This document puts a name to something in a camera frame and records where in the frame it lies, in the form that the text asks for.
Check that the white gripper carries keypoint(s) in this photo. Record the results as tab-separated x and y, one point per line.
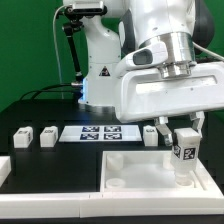
141	92

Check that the white wall piece left edge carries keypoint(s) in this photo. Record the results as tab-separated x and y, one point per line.
5	168

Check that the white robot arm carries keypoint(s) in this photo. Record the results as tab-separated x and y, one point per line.
124	26

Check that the white plate with fiducial tags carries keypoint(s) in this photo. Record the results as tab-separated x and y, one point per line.
101	133

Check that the white square tabletop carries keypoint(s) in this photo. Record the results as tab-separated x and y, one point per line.
140	171

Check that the grey camera on mount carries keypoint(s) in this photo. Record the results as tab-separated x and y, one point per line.
88	4

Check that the white L-shaped obstacle wall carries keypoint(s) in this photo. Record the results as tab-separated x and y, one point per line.
188	201

